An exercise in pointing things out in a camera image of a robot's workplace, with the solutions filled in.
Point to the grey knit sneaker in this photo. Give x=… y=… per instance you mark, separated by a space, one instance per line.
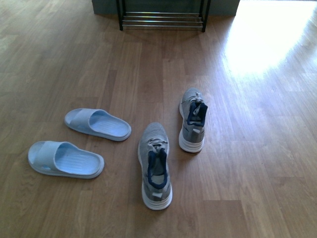
x=153 y=151
x=193 y=111

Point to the black metal shoe rack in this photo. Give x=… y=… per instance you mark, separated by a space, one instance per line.
x=162 y=19

